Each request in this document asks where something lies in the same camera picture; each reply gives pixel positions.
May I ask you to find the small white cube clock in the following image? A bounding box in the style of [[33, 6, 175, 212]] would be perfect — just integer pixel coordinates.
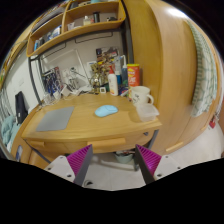
[[100, 87, 106, 93]]

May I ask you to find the teal cloth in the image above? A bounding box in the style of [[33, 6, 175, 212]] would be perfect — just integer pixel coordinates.
[[1, 116, 18, 150]]

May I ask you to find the green checkered towel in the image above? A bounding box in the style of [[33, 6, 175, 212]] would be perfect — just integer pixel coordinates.
[[187, 21, 217, 117]]

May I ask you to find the wooden wardrobe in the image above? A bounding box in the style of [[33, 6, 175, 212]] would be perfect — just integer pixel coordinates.
[[122, 0, 218, 155]]

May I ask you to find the wooden desk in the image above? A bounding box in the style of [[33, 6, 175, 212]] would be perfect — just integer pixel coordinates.
[[12, 94, 161, 167]]

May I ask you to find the light blue computer mouse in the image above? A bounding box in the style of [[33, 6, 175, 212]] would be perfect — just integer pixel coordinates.
[[95, 105, 118, 117]]

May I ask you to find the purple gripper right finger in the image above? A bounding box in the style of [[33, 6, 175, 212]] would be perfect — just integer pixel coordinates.
[[135, 145, 161, 184]]

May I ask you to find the red orange snack canister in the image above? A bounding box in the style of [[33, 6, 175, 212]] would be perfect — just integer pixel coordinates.
[[127, 64, 140, 88]]

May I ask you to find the wooden wall shelf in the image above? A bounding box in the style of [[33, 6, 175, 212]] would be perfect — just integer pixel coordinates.
[[26, 0, 126, 57]]

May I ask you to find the white ceramic mug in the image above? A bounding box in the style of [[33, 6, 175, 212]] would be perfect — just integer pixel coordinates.
[[131, 86, 154, 106]]

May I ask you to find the grey mouse pad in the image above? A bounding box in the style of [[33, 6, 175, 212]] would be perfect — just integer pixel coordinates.
[[36, 106, 74, 132]]

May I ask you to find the white bottle red cap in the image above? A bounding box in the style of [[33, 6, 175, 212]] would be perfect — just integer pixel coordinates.
[[108, 69, 118, 96]]

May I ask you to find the blue white spray bottle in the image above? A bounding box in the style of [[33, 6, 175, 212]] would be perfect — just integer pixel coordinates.
[[120, 55, 128, 87]]

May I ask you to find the clear plastic container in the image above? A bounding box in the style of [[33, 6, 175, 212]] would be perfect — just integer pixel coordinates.
[[136, 104, 159, 122]]

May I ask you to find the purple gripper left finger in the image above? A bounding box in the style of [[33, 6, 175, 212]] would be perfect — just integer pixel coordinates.
[[67, 145, 93, 186]]

